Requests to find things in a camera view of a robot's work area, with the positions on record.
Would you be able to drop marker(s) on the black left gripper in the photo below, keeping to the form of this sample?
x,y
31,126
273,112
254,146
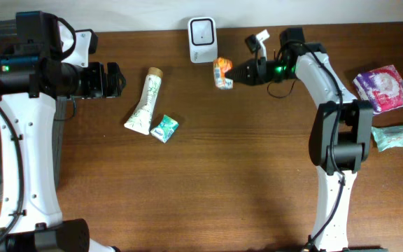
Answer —
x,y
92,75

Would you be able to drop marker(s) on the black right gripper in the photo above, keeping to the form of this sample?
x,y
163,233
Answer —
x,y
255,71

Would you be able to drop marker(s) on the orange small tissue pack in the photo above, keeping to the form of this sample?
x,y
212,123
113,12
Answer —
x,y
220,67

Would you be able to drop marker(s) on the white tube with brown cap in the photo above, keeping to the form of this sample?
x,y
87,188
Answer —
x,y
140,120

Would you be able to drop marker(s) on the green small tissue pack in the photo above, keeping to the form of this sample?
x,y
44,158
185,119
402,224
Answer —
x,y
165,129

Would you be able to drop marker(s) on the pink purple tissue pack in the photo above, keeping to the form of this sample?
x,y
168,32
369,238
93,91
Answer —
x,y
382,87

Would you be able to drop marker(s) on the teal wet wipes pack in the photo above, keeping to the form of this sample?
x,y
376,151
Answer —
x,y
388,137

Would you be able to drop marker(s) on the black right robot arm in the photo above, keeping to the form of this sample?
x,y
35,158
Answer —
x,y
341,131

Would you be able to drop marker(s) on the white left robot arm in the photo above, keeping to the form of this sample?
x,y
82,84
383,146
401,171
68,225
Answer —
x,y
34,73

